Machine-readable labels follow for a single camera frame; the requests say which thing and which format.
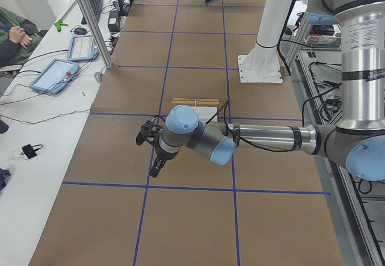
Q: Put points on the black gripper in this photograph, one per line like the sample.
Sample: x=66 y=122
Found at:
x=162 y=154

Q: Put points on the white rack with wooden bars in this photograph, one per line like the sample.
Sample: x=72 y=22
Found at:
x=205 y=108

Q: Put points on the small metal cylinder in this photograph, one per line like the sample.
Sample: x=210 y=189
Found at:
x=98 y=76

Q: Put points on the small black adapter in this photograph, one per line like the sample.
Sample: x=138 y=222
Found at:
x=30 y=151

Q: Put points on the near blue teach pendant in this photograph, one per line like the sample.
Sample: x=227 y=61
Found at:
x=55 y=77

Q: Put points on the blue teach pendant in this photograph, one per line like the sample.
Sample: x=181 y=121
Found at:
x=55 y=77
x=82 y=48

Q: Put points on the far blue teach pendant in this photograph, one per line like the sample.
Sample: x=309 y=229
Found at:
x=82 y=48

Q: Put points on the black power brick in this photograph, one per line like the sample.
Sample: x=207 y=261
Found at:
x=114 y=21

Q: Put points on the black computer mouse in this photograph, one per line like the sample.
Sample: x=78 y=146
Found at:
x=79 y=31

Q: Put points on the green plastic clamp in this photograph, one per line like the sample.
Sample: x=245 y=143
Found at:
x=59 y=24

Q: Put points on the black keyboard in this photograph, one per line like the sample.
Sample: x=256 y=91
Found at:
x=96 y=6

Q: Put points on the seated person in green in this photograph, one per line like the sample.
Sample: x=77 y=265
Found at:
x=19 y=38

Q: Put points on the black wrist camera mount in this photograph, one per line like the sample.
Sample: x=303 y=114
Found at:
x=149 y=132

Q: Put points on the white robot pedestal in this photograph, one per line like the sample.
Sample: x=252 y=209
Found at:
x=262 y=64

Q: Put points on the aluminium frame post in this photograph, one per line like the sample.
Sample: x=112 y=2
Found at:
x=95 y=30

